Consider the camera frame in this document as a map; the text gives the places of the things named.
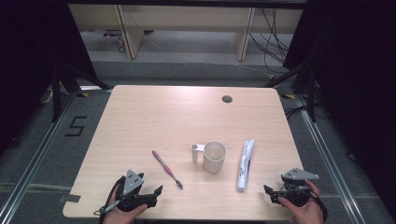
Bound pink toothbrush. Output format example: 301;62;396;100
151;149;184;190

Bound black floor cable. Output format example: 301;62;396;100
284;105;310;121

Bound aluminium floor rail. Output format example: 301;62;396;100
294;92;366;224
0;91;78;224

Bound white toothpaste tube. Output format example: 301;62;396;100
236;138;256;192

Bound black metal stand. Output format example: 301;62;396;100
50;63;112;123
264;61;318;123

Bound white cup with handle holder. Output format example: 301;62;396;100
191;140;228;175

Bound grey tape piece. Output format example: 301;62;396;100
58;193;82;204

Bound hanging black cables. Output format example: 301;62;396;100
248;7;291;75

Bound person's right hand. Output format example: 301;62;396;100
277;180;325;224

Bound dark curtain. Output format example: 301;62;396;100
0;0;98;157
282;0;396;214

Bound person's left hand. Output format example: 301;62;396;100
102;186;149;224

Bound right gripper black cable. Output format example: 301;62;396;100
306;183;329;224

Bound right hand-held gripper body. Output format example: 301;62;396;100
279;167;320;208

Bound left gripper cable with plug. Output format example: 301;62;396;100
92;176;125;224

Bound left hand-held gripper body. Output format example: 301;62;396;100
116;169;148;213

